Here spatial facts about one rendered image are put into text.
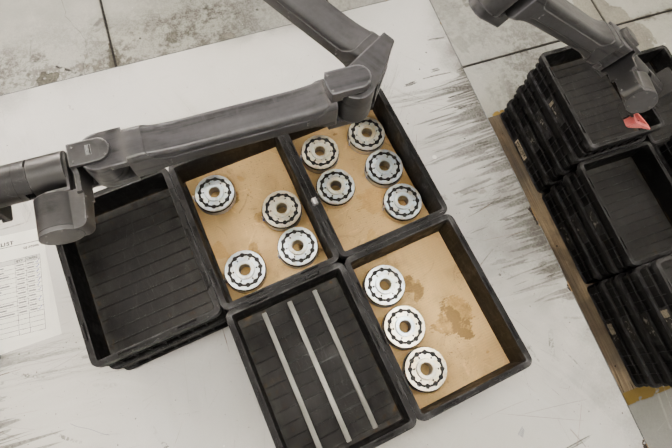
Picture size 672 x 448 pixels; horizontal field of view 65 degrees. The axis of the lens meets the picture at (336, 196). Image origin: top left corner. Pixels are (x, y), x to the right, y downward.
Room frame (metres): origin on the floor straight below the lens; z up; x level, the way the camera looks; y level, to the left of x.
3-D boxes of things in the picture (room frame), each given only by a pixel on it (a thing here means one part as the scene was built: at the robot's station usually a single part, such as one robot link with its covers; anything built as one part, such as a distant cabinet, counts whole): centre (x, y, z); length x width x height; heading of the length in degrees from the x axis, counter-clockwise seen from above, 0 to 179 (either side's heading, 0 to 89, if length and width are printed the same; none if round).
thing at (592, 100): (1.14, -0.87, 0.37); 0.40 x 0.30 x 0.45; 27
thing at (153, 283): (0.23, 0.45, 0.87); 0.40 x 0.30 x 0.11; 33
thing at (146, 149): (0.35, 0.17, 1.45); 0.43 x 0.06 x 0.11; 117
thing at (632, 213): (0.78, -1.06, 0.31); 0.40 x 0.30 x 0.34; 27
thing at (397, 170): (0.60, -0.12, 0.86); 0.10 x 0.10 x 0.01
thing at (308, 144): (0.61, 0.06, 0.86); 0.10 x 0.10 x 0.01
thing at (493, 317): (0.22, -0.27, 0.87); 0.40 x 0.30 x 0.11; 33
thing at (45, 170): (0.23, 0.40, 1.45); 0.07 x 0.07 x 0.06; 26
